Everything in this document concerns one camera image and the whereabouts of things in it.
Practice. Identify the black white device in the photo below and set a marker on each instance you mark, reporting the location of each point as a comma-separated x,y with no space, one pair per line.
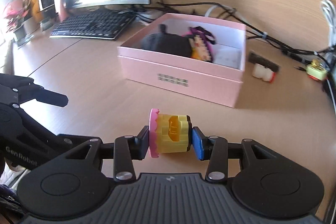
47,7

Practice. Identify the black keyboard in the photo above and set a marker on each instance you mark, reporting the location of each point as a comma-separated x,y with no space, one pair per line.
100,24

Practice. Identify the glass computer case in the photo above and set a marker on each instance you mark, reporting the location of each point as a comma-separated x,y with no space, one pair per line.
328,86

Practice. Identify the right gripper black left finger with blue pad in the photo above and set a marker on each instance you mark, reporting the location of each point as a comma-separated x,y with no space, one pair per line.
123,151

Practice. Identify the white red small bottle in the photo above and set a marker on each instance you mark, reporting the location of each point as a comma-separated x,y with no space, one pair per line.
263,73

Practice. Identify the black plush toy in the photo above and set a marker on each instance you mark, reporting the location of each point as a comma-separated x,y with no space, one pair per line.
164,42

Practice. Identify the yellow red block toy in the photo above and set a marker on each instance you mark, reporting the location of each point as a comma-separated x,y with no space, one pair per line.
316,71

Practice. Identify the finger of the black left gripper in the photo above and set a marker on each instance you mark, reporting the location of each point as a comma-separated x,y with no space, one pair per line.
40,94

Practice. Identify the yellow plush figure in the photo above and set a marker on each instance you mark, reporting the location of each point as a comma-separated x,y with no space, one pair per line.
35,10

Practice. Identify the black toy block bar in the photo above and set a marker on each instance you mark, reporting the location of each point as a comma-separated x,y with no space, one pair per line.
257,59

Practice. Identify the pink flower pot plant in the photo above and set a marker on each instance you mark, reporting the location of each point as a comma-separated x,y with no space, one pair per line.
15,13

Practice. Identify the purple cartoon girl figure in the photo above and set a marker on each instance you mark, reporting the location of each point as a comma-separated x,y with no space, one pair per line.
201,42

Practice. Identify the pink cardboard box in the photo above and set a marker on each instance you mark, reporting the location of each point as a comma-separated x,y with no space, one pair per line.
191,77

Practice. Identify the yellow pink block cake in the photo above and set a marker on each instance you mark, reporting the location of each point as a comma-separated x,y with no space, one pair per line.
169,133

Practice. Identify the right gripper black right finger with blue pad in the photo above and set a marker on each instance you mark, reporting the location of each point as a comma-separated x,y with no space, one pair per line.
217,150

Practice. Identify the white power adapter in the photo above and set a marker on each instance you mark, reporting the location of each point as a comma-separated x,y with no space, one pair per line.
228,57

